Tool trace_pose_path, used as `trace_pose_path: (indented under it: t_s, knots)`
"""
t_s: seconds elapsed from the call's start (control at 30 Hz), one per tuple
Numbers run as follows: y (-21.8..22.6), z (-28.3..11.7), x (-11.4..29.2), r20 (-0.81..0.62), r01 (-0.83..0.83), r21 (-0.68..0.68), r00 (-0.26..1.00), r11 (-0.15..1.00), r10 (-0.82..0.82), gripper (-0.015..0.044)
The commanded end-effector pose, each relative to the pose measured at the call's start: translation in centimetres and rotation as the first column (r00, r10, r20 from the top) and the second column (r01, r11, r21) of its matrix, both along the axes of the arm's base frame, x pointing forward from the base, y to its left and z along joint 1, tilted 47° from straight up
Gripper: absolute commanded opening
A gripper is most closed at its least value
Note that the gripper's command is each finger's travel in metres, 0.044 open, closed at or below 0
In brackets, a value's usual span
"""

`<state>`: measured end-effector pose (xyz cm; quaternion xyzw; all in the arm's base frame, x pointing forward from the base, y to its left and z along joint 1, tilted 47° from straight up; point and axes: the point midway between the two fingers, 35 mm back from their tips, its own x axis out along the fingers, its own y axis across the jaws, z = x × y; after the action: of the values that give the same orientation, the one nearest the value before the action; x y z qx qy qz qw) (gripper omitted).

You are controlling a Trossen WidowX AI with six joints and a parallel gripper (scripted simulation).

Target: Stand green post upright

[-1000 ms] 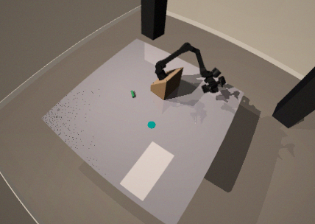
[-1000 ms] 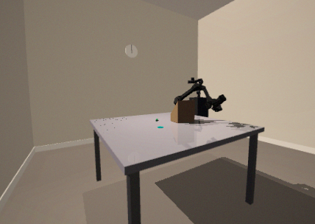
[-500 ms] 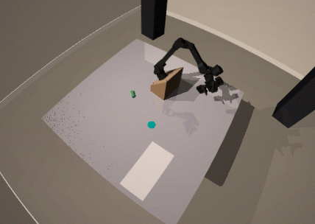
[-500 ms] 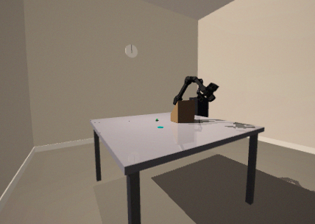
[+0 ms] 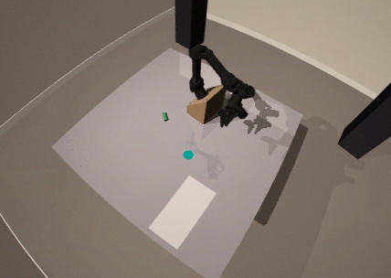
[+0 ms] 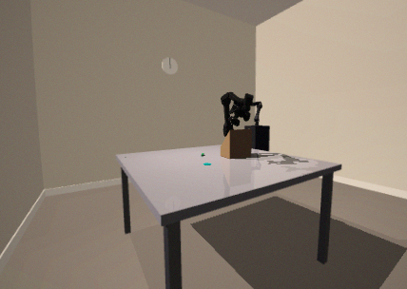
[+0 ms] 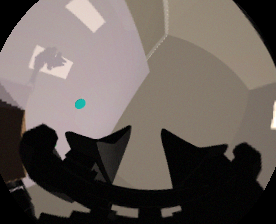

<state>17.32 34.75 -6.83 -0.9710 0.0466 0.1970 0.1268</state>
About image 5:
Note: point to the cyan circle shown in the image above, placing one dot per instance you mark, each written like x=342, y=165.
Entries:
x=188, y=154

